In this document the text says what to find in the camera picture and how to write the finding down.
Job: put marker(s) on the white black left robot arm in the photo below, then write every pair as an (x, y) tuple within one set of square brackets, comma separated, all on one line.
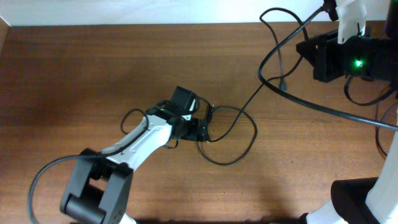
[(99, 187)]

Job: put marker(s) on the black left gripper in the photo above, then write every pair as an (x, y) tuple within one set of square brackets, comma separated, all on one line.
[(192, 134)]

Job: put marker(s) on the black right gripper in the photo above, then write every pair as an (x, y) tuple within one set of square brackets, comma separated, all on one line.
[(323, 58)]

